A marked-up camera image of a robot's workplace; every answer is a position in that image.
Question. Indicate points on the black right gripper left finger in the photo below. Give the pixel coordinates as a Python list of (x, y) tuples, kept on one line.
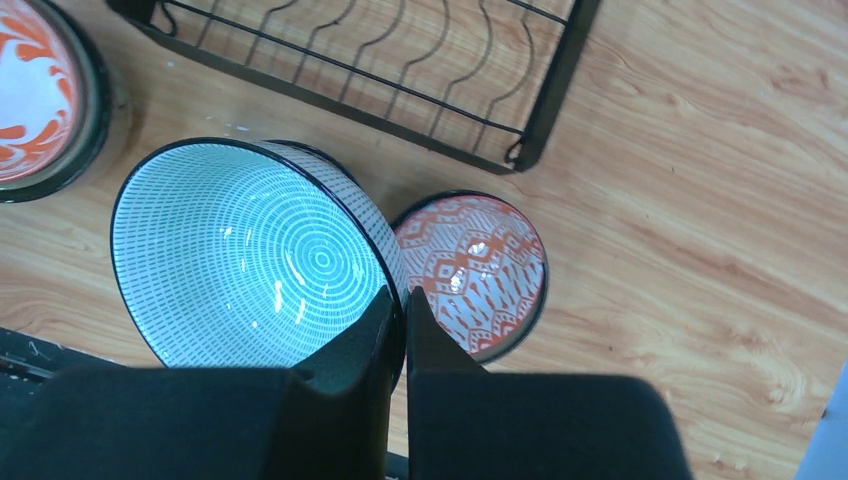
[(325, 418)]

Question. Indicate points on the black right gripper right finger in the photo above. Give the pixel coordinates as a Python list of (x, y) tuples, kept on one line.
[(468, 423)]

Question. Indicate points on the teal dashed pattern bowl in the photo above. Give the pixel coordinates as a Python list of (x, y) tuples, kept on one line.
[(232, 253)]

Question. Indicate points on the orange geometric pattern bowl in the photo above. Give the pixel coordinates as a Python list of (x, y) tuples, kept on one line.
[(482, 265)]

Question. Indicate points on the orange floral pattern bowl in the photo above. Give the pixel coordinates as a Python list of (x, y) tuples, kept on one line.
[(41, 105)]

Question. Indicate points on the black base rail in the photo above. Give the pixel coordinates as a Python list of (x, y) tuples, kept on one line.
[(26, 363)]

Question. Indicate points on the black wire dish rack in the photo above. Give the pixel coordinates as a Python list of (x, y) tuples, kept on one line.
[(481, 82)]

